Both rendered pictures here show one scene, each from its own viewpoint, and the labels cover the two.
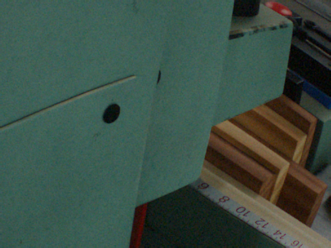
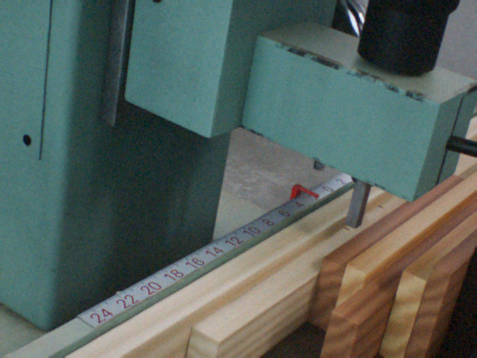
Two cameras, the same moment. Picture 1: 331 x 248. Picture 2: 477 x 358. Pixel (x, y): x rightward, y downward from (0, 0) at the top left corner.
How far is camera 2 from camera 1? 0.65 m
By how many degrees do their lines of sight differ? 71
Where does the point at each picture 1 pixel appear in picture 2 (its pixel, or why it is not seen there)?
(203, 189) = (278, 212)
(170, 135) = (177, 63)
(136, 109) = not seen: outside the picture
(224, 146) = (370, 237)
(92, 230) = (31, 23)
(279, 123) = (428, 258)
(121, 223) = (55, 41)
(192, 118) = (196, 62)
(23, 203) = not seen: outside the picture
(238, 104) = (330, 152)
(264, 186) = (327, 268)
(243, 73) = (336, 118)
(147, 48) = not seen: outside the picture
